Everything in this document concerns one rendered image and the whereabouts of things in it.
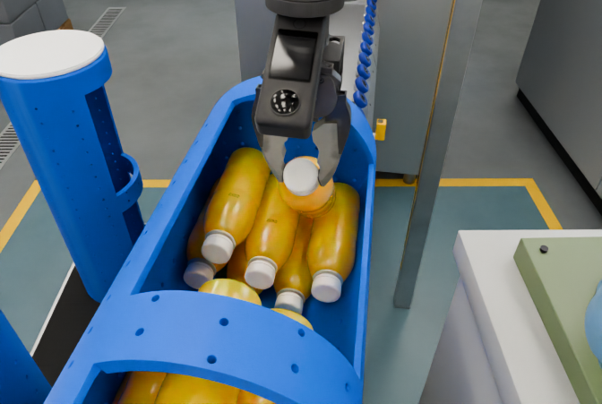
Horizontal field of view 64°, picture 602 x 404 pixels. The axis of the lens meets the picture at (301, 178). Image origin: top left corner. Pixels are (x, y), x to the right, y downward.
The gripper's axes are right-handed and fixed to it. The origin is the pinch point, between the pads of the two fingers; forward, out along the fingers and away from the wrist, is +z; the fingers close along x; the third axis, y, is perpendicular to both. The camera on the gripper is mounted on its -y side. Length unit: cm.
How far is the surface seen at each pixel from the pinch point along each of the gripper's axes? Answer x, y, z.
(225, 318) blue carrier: 3.1, -19.6, -1.0
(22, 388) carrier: 38, -13, 33
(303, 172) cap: -0.3, -0.3, -1.1
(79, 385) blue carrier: 12.8, -25.8, 0.9
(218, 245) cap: 10.2, -2.0, 10.6
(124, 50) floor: 180, 280, 123
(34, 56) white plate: 77, 60, 19
